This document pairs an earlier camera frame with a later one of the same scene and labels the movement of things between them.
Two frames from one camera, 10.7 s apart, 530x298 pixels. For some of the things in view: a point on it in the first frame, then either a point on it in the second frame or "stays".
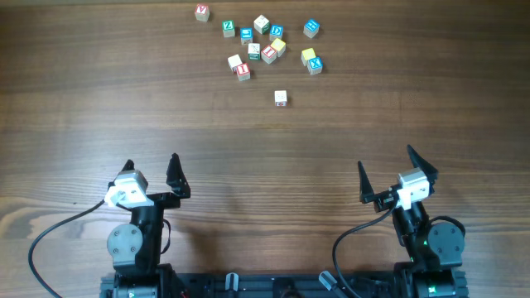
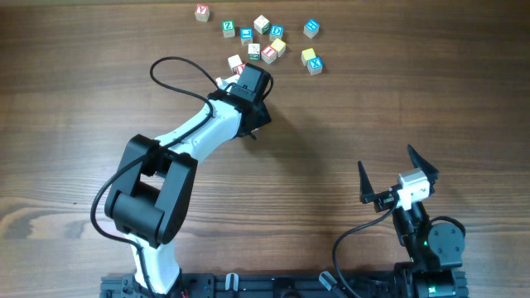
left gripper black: [179, 189] → [263, 114]
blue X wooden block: [315, 65] stays
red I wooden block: [243, 72] stays
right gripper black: [384, 199] stays
